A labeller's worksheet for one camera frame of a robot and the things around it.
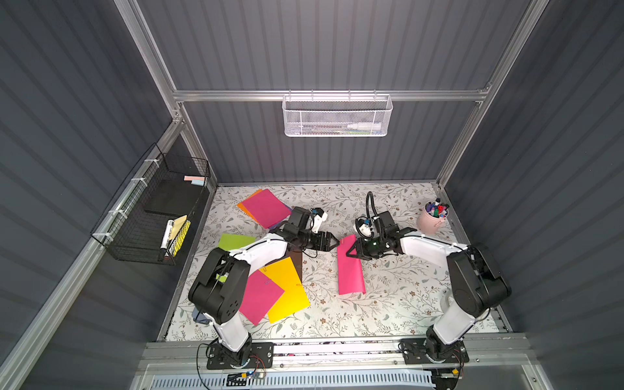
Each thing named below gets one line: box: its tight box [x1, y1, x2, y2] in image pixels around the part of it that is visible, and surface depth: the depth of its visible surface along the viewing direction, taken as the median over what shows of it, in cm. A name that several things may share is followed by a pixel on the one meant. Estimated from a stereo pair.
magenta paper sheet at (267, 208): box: [241, 188, 293, 230], surface depth 117 cm
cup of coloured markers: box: [416, 198, 450, 235], surface depth 96 cm
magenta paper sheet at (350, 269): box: [337, 234, 366, 295], surface depth 86 cm
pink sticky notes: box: [183, 175, 206, 182], surface depth 86 cm
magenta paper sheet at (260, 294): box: [238, 269, 286, 326], surface depth 87 cm
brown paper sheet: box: [284, 248, 304, 285], surface depth 95 cm
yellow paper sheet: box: [258, 256, 312, 325], surface depth 88 cm
